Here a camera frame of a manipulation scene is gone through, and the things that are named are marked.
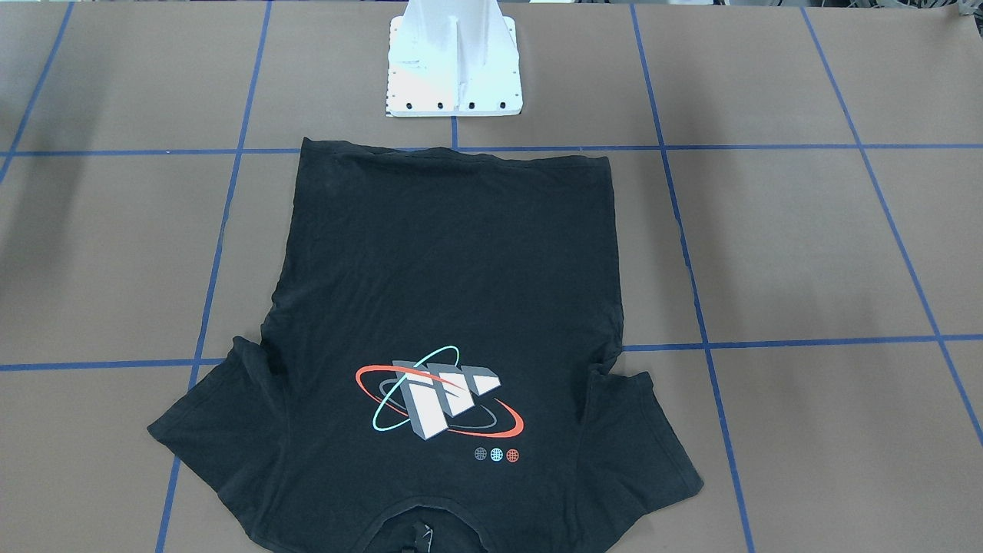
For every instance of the black graphic t-shirt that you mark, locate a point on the black graphic t-shirt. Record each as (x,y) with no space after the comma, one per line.
(435,372)

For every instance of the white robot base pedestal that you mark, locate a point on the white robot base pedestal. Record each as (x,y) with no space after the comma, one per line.
(453,59)

